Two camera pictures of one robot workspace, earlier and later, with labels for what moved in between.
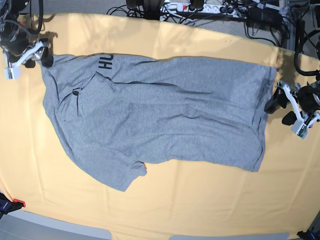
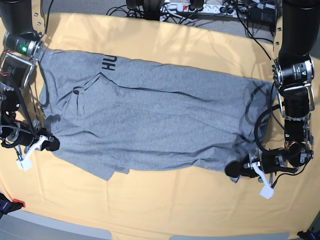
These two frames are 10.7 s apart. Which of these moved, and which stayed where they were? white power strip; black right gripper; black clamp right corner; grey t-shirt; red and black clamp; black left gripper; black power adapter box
Moved: black right gripper; black left gripper; grey t-shirt
Stayed: white power strip; black power adapter box; black clamp right corner; red and black clamp
